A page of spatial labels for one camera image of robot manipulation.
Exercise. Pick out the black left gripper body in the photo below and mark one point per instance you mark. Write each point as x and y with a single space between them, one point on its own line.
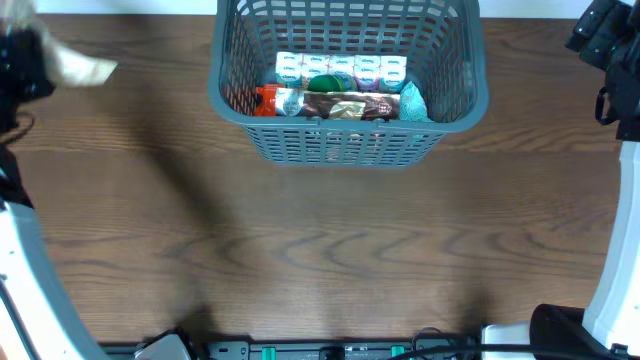
23 70

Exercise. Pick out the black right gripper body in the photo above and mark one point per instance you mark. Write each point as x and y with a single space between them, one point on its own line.
593 30

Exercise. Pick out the white brown snack pouch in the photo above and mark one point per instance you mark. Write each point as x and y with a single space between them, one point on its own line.
64 66

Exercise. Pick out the small teal tissue packet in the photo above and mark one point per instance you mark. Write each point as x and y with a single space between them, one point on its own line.
412 106

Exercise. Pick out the tissue multipack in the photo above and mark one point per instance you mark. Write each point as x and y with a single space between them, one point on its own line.
372 73

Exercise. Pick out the brown Nescafe Gold coffee bag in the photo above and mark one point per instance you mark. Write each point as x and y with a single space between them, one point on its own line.
336 105

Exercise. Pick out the green lid jar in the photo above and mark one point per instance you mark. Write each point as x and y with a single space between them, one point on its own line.
332 83

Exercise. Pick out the orange spaghetti packet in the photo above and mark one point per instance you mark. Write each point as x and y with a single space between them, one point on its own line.
266 100

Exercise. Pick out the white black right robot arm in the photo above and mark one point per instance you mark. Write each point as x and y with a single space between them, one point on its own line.
609 327

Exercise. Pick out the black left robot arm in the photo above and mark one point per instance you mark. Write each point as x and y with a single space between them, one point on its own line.
39 309

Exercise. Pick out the grey plastic basket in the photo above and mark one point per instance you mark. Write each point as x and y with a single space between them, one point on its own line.
442 42

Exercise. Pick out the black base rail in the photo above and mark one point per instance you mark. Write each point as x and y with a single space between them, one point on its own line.
175 344

